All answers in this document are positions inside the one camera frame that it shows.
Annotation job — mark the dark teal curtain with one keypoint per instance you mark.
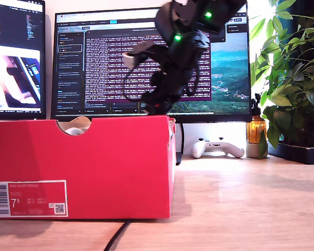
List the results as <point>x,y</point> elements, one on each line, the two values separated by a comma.
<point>306,8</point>

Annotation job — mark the green leafy houseplant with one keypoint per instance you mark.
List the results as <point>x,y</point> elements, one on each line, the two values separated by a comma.
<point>282,119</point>

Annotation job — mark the wide black computer monitor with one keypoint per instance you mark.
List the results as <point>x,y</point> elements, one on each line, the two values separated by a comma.
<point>107,65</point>

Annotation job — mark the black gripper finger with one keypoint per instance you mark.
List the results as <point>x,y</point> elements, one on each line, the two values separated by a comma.
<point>158,109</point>

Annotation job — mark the black monitor with white window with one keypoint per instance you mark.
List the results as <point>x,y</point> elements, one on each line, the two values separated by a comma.
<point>15,78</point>

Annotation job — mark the white sneaker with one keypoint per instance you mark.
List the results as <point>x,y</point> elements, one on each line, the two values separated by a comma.
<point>73,131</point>

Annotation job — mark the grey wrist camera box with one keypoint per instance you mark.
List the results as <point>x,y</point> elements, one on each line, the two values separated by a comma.
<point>129,59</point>

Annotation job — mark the amber pump bottle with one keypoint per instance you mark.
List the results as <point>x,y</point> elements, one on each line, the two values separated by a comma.
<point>255,130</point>

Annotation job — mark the black monitor stand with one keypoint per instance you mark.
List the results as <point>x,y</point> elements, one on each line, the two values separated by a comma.
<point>178,159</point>

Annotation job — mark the red cardboard shoebox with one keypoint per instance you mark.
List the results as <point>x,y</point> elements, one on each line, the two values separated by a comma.
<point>107,170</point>

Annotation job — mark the white game controller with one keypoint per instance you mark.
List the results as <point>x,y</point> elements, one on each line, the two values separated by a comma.
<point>217,147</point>

